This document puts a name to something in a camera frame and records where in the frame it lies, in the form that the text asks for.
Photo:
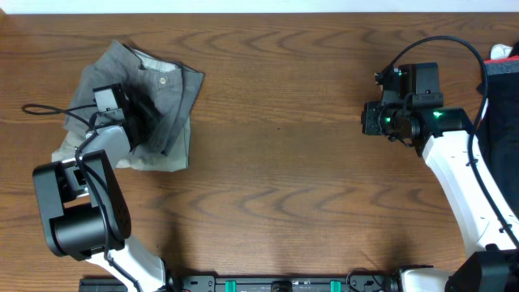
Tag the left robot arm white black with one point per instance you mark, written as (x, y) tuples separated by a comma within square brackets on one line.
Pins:
[(83, 211)]

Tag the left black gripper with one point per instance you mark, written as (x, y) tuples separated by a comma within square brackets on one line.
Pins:
[(143, 109)]

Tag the khaki shorts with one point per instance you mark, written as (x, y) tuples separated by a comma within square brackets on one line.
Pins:
[(139, 160)]

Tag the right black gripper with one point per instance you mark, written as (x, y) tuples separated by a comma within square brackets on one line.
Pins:
[(369, 118)]

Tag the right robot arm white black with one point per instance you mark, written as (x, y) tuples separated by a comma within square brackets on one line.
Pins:
[(489, 228)]

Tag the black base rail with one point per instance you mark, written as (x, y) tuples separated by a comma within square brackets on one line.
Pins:
[(355, 282)]

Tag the dark clothes pile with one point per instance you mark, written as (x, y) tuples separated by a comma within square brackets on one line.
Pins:
[(498, 130)]

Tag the grey shorts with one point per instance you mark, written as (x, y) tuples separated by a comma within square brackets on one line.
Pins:
[(173, 87)]

